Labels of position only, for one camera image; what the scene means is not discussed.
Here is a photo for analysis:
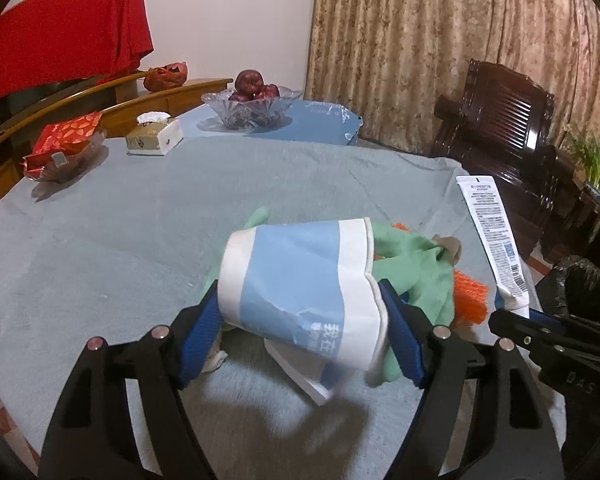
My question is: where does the beige patterned curtain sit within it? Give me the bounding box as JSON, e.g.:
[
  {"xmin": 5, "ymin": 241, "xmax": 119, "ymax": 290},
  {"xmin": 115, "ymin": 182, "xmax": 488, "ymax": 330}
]
[{"xmin": 305, "ymin": 0, "xmax": 600, "ymax": 181}]

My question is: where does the light wooden cabinet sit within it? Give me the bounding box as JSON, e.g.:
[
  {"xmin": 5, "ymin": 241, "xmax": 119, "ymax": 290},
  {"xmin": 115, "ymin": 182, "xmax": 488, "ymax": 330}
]
[{"xmin": 0, "ymin": 71, "xmax": 233, "ymax": 221}]

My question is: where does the dark wooden side table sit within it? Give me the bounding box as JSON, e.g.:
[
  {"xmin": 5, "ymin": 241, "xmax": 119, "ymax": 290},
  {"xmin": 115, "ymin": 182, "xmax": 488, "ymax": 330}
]
[{"xmin": 560, "ymin": 185, "xmax": 600, "ymax": 271}]

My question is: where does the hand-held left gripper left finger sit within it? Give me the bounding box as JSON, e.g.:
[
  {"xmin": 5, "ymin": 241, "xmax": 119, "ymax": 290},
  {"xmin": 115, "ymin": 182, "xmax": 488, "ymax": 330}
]
[{"xmin": 39, "ymin": 280, "xmax": 226, "ymax": 480}]

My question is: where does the dark wooden armchair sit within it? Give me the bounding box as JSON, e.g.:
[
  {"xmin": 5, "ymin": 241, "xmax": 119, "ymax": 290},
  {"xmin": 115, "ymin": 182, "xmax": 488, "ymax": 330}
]
[{"xmin": 430, "ymin": 58, "xmax": 576, "ymax": 261}]

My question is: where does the beige tissue box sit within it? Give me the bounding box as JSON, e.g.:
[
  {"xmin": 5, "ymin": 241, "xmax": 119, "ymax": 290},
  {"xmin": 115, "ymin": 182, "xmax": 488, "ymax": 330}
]
[{"xmin": 125, "ymin": 111, "xmax": 184, "ymax": 157}]

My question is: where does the television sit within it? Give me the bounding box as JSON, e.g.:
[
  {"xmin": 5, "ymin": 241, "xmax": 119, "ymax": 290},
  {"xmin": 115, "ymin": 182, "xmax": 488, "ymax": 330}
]
[{"xmin": 0, "ymin": 77, "xmax": 96, "ymax": 133}]

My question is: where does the potted green plant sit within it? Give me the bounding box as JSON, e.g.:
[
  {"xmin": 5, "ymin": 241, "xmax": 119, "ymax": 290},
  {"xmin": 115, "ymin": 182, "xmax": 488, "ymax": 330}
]
[{"xmin": 562, "ymin": 130, "xmax": 600, "ymax": 206}]

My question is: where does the glass fruit bowl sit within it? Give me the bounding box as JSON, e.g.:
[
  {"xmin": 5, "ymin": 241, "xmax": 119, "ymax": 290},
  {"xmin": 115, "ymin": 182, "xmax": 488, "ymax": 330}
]
[{"xmin": 201, "ymin": 87, "xmax": 303, "ymax": 131}]

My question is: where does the white squeeze tube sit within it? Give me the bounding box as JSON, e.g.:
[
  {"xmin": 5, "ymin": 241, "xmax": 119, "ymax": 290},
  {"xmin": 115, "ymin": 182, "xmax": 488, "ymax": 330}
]
[{"xmin": 455, "ymin": 175, "xmax": 531, "ymax": 318}]

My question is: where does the blue tablecloth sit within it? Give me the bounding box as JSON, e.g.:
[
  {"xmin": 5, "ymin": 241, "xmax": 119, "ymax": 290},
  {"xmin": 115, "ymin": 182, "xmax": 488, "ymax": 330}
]
[{"xmin": 172, "ymin": 99, "xmax": 363, "ymax": 147}]

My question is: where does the red cloth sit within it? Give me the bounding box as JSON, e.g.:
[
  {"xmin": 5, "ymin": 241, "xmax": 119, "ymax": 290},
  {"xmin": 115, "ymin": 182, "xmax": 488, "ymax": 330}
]
[{"xmin": 0, "ymin": 0, "xmax": 154, "ymax": 166}]

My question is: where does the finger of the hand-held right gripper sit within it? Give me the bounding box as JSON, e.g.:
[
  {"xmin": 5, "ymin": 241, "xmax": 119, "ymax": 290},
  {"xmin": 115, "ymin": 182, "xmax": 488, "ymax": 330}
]
[
  {"xmin": 487, "ymin": 308, "xmax": 571, "ymax": 361},
  {"xmin": 529, "ymin": 310, "xmax": 600, "ymax": 343}
]

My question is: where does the blue and white paper cup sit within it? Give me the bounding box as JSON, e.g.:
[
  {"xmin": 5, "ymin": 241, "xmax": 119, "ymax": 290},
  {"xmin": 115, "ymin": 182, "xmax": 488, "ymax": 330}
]
[{"xmin": 216, "ymin": 217, "xmax": 395, "ymax": 386}]

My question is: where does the red snack packet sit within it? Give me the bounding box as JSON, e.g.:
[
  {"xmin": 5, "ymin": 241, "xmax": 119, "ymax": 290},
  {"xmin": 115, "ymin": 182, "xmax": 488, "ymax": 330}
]
[{"xmin": 21, "ymin": 111, "xmax": 103, "ymax": 171}]

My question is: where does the small orange foam fruit net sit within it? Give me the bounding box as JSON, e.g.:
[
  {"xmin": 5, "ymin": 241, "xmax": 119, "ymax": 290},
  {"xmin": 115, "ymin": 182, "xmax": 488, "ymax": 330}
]
[{"xmin": 372, "ymin": 220, "xmax": 490, "ymax": 327}]

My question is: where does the black lined waste bin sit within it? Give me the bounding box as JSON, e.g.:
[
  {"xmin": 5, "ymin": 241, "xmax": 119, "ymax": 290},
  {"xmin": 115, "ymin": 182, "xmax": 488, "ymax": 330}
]
[{"xmin": 535, "ymin": 255, "xmax": 600, "ymax": 321}]

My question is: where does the grey tablecloth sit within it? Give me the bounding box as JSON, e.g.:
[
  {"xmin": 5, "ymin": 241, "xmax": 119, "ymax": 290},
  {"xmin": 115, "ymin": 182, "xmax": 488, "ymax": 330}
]
[{"xmin": 0, "ymin": 132, "xmax": 566, "ymax": 480}]

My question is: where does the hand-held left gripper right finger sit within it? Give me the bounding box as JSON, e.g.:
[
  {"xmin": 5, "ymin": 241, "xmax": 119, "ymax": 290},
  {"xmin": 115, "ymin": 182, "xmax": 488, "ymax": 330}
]
[{"xmin": 377, "ymin": 279, "xmax": 566, "ymax": 480}]

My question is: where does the red plastic bag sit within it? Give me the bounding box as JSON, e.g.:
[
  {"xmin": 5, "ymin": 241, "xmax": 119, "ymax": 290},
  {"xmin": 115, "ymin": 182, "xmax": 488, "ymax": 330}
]
[{"xmin": 143, "ymin": 62, "xmax": 188, "ymax": 92}]

